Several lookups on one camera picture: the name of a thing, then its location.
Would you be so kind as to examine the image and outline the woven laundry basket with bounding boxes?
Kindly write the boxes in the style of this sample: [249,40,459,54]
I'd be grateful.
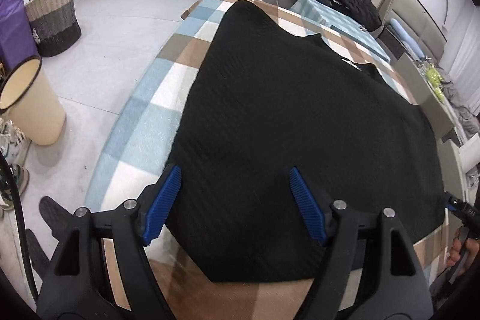
[24,0,82,58]

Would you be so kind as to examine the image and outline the purple bag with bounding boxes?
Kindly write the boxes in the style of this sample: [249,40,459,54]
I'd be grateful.
[0,0,40,69]

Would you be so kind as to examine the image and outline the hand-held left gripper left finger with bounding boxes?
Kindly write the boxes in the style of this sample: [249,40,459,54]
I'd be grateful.
[37,164,183,320]

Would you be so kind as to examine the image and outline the pile of sneakers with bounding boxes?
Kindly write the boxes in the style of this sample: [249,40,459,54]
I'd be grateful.
[0,118,31,212]

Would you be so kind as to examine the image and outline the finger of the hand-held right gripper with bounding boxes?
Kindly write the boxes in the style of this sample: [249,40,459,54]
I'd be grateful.
[444,192,469,218]

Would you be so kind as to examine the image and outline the green toy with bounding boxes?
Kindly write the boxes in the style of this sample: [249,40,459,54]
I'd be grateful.
[424,65,445,86]

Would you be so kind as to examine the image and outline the teal checked cloth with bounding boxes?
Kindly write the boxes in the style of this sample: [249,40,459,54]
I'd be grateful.
[290,0,392,62]

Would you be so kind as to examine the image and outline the black knit sweater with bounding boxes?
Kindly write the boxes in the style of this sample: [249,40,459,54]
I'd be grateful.
[163,0,449,283]

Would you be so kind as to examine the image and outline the cream trash bin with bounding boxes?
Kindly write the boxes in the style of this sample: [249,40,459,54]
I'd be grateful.
[0,55,67,146]

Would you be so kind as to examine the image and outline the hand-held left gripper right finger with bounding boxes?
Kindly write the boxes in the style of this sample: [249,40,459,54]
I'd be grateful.
[288,166,432,320]

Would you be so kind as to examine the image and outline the plaid blanket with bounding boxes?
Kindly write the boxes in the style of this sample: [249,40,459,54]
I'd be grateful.
[84,0,466,313]

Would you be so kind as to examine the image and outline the person's right hand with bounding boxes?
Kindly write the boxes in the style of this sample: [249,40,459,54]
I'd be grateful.
[446,229,463,268]

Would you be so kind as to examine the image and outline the cardboard box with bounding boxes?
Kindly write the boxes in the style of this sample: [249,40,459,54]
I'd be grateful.
[392,54,456,141]

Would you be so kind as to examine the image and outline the light blue pillow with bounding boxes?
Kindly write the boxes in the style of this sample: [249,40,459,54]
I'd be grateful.
[388,18,428,58]

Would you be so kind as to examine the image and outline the grey crumpled clothes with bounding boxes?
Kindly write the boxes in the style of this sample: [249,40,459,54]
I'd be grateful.
[442,80,477,141]

